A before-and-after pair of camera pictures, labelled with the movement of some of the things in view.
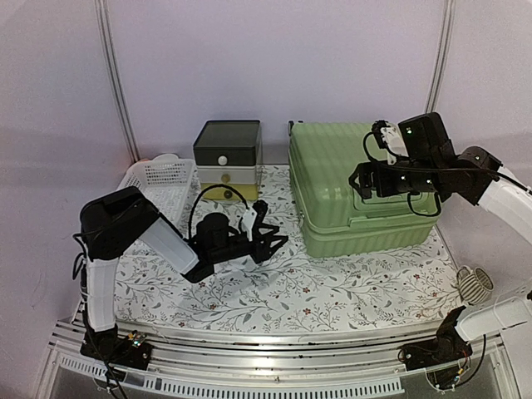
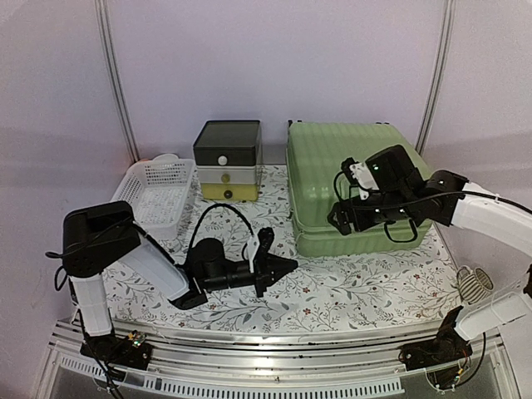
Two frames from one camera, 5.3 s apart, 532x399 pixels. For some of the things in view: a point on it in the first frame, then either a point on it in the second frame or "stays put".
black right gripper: x=385 y=187 to x=343 y=208
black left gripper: x=263 y=250 to x=270 y=268
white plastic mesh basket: x=165 y=180 stays put
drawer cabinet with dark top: x=228 y=155 stays put
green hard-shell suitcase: x=337 y=220 stays put
